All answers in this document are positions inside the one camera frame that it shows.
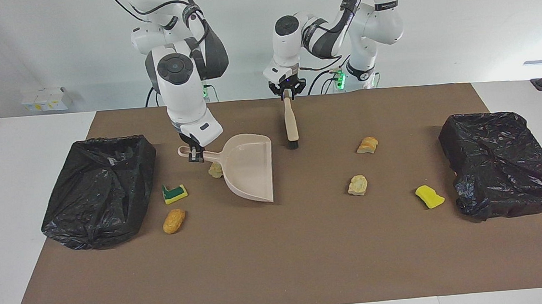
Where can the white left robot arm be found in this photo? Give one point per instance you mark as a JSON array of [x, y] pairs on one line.
[[291, 34]]

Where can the large white box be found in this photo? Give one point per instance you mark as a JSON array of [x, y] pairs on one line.
[[54, 98]]

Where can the small white box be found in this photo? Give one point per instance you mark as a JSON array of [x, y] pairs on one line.
[[29, 103]]

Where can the beige plastic dustpan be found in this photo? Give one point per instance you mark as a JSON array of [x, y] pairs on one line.
[[248, 166]]

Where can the plain yellow sponge piece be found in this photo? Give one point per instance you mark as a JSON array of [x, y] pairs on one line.
[[429, 197]]

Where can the L-shaped green yellow sponge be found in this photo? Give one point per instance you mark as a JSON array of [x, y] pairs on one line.
[[174, 194]]

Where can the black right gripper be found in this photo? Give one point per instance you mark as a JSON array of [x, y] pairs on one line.
[[195, 142]]

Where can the pale yellow bumpy sponge chunk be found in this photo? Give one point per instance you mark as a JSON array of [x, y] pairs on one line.
[[358, 185]]

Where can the black bag lined bin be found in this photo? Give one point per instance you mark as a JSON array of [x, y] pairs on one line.
[[504, 162], [100, 194]]

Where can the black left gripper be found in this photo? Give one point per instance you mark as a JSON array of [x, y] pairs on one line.
[[287, 83]]

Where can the orange striped sponge chunk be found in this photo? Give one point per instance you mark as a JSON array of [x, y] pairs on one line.
[[367, 145]]

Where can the beige hand brush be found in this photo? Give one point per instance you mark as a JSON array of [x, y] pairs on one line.
[[290, 121]]

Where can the brown table mat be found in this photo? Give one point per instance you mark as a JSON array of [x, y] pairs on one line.
[[281, 277]]

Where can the orange brown oval sponge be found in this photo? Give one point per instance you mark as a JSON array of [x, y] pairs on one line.
[[174, 221]]

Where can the pale beige sponge chunk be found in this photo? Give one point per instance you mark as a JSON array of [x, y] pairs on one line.
[[215, 170]]

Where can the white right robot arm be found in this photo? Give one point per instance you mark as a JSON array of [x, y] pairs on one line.
[[184, 91]]

